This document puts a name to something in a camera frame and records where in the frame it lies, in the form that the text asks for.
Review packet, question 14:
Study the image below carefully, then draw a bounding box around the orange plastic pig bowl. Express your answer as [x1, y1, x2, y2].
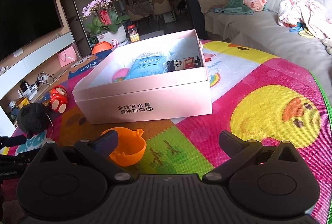
[101, 127, 147, 167]

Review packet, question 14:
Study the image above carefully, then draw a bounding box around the black plush toy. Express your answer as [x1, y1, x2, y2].
[17, 103, 51, 139]

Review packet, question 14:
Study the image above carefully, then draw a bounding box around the red doll toy figure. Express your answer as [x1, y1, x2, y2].
[50, 85, 68, 114]

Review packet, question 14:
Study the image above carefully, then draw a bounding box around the small toy car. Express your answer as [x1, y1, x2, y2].
[166, 56, 201, 72]

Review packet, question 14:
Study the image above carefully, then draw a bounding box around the colourful cartoon play mat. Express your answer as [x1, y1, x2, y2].
[7, 39, 332, 224]

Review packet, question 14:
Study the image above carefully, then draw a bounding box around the pink round toy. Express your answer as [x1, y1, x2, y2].
[112, 68, 129, 82]

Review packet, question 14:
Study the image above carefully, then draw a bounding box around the white tv cabinet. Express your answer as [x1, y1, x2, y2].
[0, 31, 78, 136]

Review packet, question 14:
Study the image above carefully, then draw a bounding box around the pink gift bag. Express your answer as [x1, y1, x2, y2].
[57, 46, 78, 67]

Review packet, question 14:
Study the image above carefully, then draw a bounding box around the pink cardboard box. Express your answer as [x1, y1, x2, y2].
[72, 30, 212, 124]

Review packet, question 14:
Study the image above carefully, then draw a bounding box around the blue wet wipes pack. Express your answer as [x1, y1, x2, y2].
[125, 52, 174, 80]

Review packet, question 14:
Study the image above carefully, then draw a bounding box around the orange round pumpkin bucket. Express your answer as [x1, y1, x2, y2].
[92, 41, 113, 54]

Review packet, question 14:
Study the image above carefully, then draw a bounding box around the red lid snack jar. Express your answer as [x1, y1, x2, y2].
[127, 24, 140, 42]

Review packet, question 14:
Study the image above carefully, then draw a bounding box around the grey covered sofa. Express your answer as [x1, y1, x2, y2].
[197, 0, 331, 98]

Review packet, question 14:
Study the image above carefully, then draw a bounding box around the purple orchid flower pot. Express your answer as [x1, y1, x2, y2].
[82, 0, 130, 45]

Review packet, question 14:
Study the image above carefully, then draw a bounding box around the teal green cloth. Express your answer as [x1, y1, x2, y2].
[210, 0, 268, 15]

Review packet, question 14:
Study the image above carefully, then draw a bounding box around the pink pig plush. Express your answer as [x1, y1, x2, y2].
[243, 0, 267, 12]

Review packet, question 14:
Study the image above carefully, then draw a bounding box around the pink white blanket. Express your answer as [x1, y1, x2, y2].
[278, 0, 331, 39]

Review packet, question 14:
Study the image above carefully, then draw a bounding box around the black television screen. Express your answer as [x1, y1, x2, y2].
[1, 0, 63, 60]

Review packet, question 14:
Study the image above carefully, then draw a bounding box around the dining chair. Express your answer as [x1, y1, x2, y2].
[152, 0, 176, 26]

